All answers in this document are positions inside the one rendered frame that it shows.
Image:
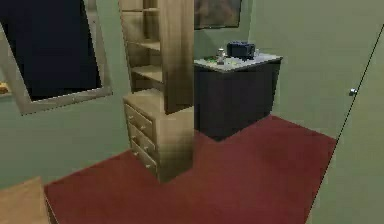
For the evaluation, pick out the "light wood shelf cabinet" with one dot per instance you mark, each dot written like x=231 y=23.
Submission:
x=166 y=100

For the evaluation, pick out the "dark window with pale frame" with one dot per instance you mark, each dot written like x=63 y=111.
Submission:
x=50 y=50

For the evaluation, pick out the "framed dark wall picture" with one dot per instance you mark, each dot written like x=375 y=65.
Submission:
x=216 y=13

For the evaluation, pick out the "black toaster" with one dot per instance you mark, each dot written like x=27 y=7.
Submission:
x=241 y=49

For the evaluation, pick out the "pale green room door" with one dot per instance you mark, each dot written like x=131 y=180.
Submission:
x=360 y=150

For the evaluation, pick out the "small yellow object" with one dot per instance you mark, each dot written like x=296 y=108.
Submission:
x=3 y=88

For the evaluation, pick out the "dark cabinet with grey top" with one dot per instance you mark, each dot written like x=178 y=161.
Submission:
x=233 y=100

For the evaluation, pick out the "small green flat object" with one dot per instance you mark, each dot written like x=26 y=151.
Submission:
x=210 y=59

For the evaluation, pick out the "silver round door knob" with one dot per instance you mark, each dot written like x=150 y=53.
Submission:
x=353 y=91

